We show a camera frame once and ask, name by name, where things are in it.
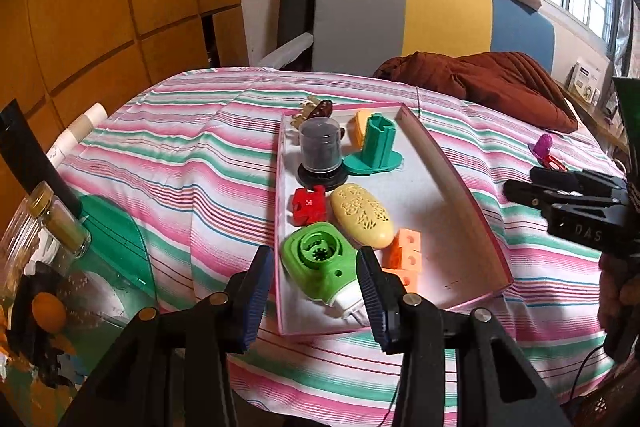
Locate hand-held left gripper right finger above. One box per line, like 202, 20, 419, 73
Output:
355, 246, 571, 427

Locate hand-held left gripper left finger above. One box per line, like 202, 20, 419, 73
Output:
60, 245, 276, 427

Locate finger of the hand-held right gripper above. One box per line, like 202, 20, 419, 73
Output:
502, 178, 601, 210
530, 166, 627, 202

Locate purple perforated dome toy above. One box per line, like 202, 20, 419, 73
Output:
531, 133, 555, 160

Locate orange connected cube blocks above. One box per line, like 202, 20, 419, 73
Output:
382, 228, 422, 293

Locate green round plug-in device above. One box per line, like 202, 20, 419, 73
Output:
281, 222, 373, 323

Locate yellow perforated oval case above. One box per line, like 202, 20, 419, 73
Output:
330, 183, 395, 250

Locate pink and white tray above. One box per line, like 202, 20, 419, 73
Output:
274, 103, 515, 338

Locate red plastic block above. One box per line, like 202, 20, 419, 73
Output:
291, 187, 327, 227

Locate green cylinder toy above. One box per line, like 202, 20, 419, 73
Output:
342, 113, 405, 175

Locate black cylinder container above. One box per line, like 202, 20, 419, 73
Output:
296, 117, 349, 188

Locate orange-yellow plastic toy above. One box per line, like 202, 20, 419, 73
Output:
347, 109, 373, 146

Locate person's right hand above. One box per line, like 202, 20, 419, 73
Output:
597, 252, 640, 338

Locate wooden desk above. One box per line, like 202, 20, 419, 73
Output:
557, 82, 631, 152

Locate white carton box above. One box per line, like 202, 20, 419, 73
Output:
570, 59, 603, 102

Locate dark red blanket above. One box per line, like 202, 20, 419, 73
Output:
372, 52, 581, 134

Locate green translucent plastic sheet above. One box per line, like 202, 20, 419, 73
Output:
75, 194, 158, 303

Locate striped bed sheet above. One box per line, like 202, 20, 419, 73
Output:
50, 67, 636, 423

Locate beige side curtain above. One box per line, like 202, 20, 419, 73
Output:
602, 0, 640, 78

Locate orange ball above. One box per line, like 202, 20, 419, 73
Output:
30, 292, 67, 333

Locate glass jar gold lid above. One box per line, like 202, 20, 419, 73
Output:
0, 181, 92, 278

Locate black plastic object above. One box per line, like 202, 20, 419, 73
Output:
10, 264, 71, 388

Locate grey yellow blue headboard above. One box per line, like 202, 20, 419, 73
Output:
312, 0, 558, 75

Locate white rolled paper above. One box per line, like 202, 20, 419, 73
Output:
46, 102, 108, 168

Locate black flat bar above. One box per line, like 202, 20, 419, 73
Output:
0, 101, 83, 220

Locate black cable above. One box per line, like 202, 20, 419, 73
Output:
565, 342, 608, 408

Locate white bed rail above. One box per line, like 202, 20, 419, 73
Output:
250, 32, 315, 70

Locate black bed post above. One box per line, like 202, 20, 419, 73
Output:
277, 0, 321, 70

